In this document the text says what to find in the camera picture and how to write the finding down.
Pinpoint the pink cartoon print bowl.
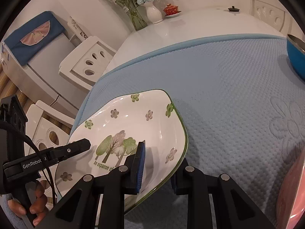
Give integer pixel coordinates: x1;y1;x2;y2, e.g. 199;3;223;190
276;141;305;229

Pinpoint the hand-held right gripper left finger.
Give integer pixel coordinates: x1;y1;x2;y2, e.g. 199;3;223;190
48;141;146;229

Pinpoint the white chair with oval cutouts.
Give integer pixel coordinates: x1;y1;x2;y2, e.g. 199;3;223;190
25;100;75;198
250;0;293;39
58;36;118;91

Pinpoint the white plate with tree print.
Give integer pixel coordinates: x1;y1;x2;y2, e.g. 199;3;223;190
54;89;189;216

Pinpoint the red lidded teacup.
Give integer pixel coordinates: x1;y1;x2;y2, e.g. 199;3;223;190
163;3;176;15

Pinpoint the grey fridge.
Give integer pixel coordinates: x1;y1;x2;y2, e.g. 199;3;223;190
25;32;81;111

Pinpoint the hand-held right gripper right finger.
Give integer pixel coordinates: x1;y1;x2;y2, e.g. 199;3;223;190
170;164;277;229

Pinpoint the blue cloth fridge cover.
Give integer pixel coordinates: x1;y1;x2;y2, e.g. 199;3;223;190
3;11;67;67

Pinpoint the blue steel bowl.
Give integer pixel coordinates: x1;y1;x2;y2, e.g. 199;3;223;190
286;34;305;83

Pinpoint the green glass vase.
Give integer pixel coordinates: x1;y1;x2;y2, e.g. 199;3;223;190
115;0;148;32

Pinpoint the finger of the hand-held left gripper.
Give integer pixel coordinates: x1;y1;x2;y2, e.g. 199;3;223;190
46;138;91;165

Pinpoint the white corner shelf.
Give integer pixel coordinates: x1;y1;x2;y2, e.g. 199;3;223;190
67;16;89;41

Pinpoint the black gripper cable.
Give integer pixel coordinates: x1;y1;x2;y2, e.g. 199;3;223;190
0;119;58;203

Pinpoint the white ceramic vase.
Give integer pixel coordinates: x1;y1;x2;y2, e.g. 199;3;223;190
145;0;164;24

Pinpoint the person's left hand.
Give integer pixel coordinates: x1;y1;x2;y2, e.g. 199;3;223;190
8;180;49;223

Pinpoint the light blue textured table mat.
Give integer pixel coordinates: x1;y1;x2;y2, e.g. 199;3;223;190
69;34;305;229

